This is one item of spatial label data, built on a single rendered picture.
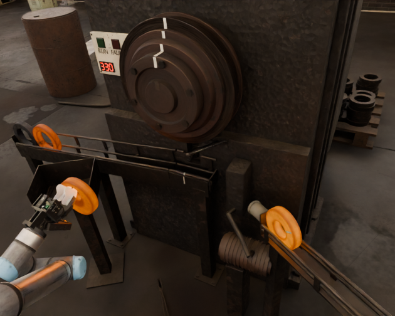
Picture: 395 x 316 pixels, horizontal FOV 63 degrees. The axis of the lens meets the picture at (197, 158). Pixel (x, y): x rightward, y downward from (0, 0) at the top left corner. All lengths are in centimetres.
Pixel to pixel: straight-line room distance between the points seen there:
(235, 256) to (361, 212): 120
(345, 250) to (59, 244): 174
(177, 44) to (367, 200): 178
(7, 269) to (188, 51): 85
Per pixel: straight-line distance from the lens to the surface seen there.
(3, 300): 88
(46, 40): 396
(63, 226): 124
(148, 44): 113
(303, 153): 125
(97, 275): 203
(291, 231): 112
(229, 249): 136
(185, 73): 104
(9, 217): 266
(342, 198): 242
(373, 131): 291
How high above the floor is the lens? 159
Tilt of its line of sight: 37 degrees down
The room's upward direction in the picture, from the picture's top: 5 degrees counter-clockwise
